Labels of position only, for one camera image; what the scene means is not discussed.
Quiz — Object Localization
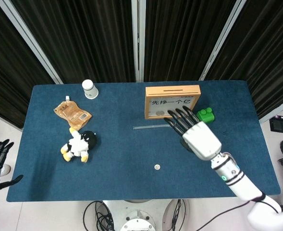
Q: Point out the black white plush toy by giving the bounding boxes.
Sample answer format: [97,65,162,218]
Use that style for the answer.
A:
[60,127,98,164]

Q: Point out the orange spout pouch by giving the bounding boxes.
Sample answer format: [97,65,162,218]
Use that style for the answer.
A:
[53,95,92,128]

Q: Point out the white partition post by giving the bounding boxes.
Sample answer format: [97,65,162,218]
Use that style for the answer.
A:
[131,0,146,82]
[198,0,246,81]
[0,0,64,84]

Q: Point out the blue table cloth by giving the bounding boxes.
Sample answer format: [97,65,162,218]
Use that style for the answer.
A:
[6,80,281,203]

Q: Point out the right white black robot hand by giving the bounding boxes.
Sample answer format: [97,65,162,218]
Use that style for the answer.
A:
[163,105,222,161]

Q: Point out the white paper cup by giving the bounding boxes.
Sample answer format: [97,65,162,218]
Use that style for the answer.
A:
[81,79,99,100]

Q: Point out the wooden frame money box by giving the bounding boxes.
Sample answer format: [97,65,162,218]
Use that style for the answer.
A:
[145,85,201,120]

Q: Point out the green toy brick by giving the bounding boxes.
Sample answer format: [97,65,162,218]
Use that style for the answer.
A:
[196,107,216,125]

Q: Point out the black cable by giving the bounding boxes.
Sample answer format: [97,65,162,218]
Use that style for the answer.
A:
[83,201,115,231]
[171,199,187,231]
[191,192,283,231]

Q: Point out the white shoe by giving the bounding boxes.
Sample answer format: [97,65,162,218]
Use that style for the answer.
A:
[0,164,12,177]

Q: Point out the black equipment box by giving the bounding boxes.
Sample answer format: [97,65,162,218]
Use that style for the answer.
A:
[269,115,283,135]

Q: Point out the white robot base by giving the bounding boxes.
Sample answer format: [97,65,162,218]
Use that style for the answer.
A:
[102,199,187,231]

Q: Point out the plastic wrapped straw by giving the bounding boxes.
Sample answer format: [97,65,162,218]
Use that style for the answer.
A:
[132,124,171,131]

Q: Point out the dark curtain panel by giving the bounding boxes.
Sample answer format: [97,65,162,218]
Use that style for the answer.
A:
[207,0,283,121]
[144,0,239,82]
[0,0,57,130]
[10,0,136,84]

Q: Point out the white frame bar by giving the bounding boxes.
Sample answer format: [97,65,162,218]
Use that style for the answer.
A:
[258,96,283,124]

